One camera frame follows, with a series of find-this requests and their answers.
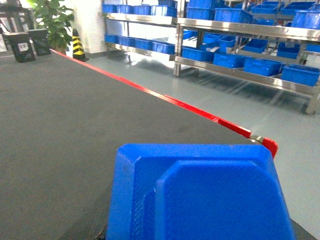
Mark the blue block part with knob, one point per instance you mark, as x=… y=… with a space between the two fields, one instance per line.
x=197 y=192

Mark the stainless steel shelf rack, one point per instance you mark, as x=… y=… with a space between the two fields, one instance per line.
x=183 y=65

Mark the dark grey floor mat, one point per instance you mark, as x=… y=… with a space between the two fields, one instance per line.
x=61 y=123

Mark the yellow black striped bollard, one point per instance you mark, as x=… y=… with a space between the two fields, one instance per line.
x=77 y=47

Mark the green potted plant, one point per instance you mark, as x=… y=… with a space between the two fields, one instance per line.
x=56 y=17

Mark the black crate with white label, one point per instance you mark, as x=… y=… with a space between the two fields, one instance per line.
x=21 y=46

